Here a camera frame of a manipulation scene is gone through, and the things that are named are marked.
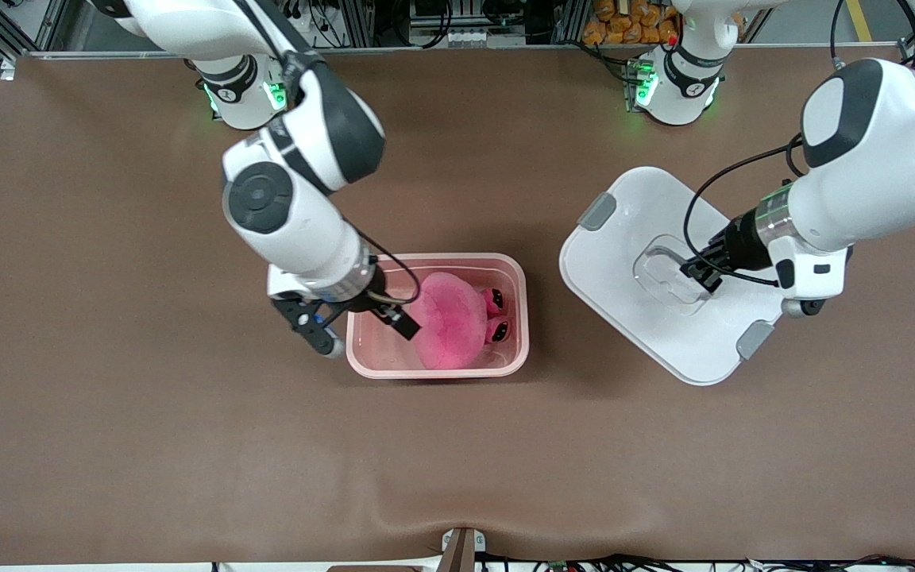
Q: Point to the grey control box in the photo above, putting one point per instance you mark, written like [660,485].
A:
[465,36]

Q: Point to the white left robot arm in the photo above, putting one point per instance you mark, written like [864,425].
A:
[862,199]

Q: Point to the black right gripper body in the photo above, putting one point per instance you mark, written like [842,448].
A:
[372,299]

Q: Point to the white box lid grey clips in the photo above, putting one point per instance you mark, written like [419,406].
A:
[624,270]

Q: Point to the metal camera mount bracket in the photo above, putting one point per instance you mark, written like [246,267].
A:
[461,552]

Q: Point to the brown table mat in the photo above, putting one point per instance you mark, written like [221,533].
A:
[187,437]

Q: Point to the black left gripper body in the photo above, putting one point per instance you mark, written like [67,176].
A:
[737,242]

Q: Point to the pink translucent plastic box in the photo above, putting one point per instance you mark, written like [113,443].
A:
[378,353]

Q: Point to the black right camera bracket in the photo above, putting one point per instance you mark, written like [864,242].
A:
[303,318]

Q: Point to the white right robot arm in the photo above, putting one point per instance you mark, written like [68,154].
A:
[299,230]

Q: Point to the pink plush toy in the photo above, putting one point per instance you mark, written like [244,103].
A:
[449,318]

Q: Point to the white power strip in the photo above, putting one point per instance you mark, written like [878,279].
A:
[306,20]

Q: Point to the orange snack packets pile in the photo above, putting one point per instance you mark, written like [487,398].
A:
[624,24]

